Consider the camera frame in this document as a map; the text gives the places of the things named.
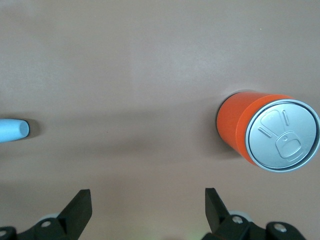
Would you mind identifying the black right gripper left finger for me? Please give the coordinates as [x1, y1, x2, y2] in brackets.
[0, 188, 93, 240]

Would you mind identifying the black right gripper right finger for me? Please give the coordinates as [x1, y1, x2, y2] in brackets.
[203, 187, 310, 240]

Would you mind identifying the light blue cup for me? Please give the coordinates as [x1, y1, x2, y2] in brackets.
[0, 118, 31, 143]

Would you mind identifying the orange can with grey lid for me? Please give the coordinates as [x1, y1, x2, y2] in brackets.
[216, 91, 320, 173]

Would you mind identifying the brown table mat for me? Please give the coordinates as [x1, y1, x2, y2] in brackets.
[0, 0, 320, 240]

